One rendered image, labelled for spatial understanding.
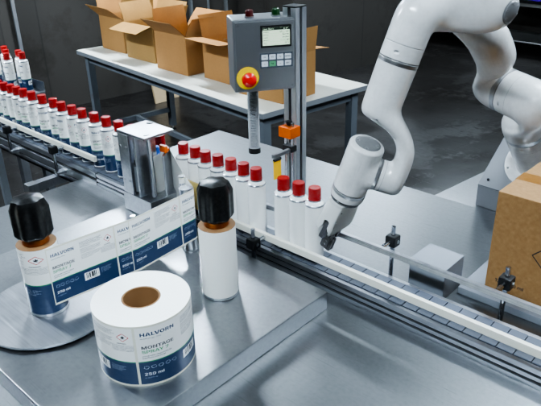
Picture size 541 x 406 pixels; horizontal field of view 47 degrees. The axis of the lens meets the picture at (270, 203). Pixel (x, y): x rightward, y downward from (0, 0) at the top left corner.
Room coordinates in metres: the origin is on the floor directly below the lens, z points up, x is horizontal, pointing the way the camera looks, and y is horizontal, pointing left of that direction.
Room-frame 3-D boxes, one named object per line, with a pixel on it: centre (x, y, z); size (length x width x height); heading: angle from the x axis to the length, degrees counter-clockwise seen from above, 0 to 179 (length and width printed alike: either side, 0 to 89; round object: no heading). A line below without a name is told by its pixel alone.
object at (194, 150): (1.76, 0.22, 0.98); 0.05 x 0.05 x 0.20
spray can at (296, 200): (1.47, -0.07, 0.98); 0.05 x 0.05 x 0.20
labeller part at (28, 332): (1.22, 0.53, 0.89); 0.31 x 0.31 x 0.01
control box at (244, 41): (1.67, 0.01, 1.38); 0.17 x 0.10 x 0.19; 102
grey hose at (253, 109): (1.72, 0.04, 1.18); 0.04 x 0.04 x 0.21
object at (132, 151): (1.76, 0.36, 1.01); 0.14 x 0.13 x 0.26; 47
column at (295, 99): (1.67, -0.08, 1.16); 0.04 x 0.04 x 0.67; 47
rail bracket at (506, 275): (1.16, -0.52, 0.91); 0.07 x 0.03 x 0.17; 137
